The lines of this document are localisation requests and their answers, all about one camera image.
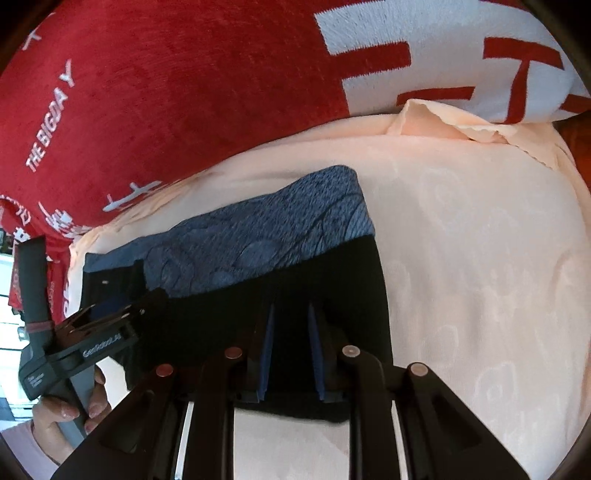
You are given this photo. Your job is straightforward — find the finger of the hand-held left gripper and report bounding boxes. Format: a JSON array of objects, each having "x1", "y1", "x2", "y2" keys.
[{"x1": 54, "y1": 288, "x2": 169, "y2": 344}]

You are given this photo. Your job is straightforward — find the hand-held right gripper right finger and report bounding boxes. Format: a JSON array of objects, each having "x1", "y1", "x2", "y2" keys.
[{"x1": 307, "y1": 300, "x2": 532, "y2": 480}]

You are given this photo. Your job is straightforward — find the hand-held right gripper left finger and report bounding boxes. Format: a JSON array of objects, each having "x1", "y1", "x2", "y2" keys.
[{"x1": 50, "y1": 302, "x2": 278, "y2": 480}]

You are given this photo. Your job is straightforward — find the black pants with blue floral trim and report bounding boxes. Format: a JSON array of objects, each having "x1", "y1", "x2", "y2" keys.
[{"x1": 83, "y1": 165, "x2": 395, "y2": 423}]

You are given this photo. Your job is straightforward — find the person's left forearm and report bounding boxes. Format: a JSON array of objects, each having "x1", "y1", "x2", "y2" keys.
[{"x1": 0, "y1": 418, "x2": 62, "y2": 468}]

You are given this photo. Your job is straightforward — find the person's left hand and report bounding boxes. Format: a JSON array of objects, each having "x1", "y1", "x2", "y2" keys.
[{"x1": 33, "y1": 367, "x2": 112, "y2": 463}]

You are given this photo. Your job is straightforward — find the peach blanket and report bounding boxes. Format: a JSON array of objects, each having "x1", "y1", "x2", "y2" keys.
[{"x1": 67, "y1": 99, "x2": 591, "y2": 480}]

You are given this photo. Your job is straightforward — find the red printed blanket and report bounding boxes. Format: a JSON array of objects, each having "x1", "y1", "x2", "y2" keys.
[{"x1": 0, "y1": 0, "x2": 591, "y2": 324}]

